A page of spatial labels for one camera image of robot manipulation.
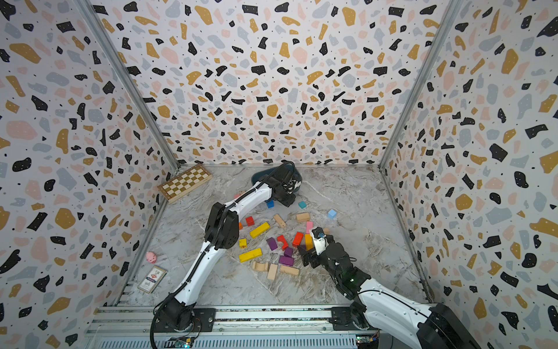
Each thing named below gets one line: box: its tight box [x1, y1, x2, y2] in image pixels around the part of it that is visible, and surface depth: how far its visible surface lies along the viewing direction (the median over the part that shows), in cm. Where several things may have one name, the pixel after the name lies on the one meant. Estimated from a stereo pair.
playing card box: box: [137, 265, 168, 294], surface depth 83 cm
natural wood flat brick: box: [279, 265, 301, 276], surface depth 87 cm
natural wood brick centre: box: [295, 212, 311, 222], surface depth 102 cm
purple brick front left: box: [279, 255, 295, 267], surface depth 89 cm
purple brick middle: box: [265, 237, 279, 251], surface depth 94 cm
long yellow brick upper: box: [249, 222, 271, 239], surface depth 98 cm
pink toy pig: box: [146, 250, 157, 264], surface depth 88 cm
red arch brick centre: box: [276, 234, 289, 251], surface depth 96 cm
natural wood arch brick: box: [252, 261, 269, 272], surface depth 86 cm
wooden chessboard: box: [157, 164, 213, 205], surface depth 112 cm
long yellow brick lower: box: [239, 247, 263, 264], surface depth 90 cm
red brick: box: [292, 231, 304, 248], surface depth 96 cm
